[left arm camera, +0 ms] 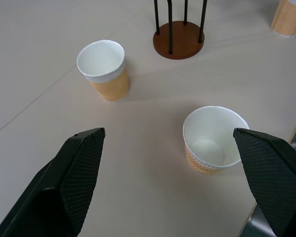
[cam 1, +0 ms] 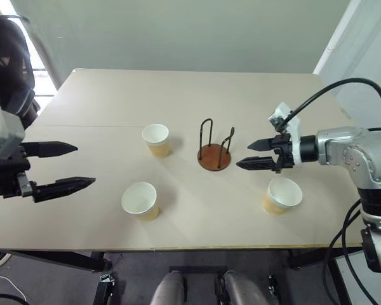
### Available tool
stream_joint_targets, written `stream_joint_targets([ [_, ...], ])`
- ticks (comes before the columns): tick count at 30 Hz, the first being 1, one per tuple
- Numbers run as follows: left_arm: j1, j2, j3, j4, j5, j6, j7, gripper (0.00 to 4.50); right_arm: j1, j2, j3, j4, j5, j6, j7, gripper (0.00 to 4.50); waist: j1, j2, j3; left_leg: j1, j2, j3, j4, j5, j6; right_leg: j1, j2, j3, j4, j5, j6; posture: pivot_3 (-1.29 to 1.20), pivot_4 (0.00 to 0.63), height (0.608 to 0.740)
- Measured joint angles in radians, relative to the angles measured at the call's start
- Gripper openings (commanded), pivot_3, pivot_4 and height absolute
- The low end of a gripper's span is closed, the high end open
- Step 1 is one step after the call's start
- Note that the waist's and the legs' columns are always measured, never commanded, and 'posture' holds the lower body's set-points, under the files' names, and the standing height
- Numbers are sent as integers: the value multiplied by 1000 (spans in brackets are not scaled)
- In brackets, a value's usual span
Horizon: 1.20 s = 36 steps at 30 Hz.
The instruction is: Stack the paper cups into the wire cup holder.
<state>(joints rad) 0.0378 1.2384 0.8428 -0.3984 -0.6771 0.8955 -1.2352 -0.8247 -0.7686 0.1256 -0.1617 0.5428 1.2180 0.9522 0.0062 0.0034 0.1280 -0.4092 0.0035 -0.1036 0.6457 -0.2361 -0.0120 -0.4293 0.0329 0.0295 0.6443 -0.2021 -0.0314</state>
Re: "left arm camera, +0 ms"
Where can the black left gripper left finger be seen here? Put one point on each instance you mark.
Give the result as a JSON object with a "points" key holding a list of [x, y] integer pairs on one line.
{"points": [[64, 182]]}

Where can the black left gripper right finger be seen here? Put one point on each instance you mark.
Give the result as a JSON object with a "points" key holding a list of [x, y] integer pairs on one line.
{"points": [[273, 172]]}

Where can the orange ripple paper cup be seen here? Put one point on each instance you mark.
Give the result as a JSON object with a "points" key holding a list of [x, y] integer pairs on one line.
{"points": [[106, 71], [207, 145], [289, 19]]}

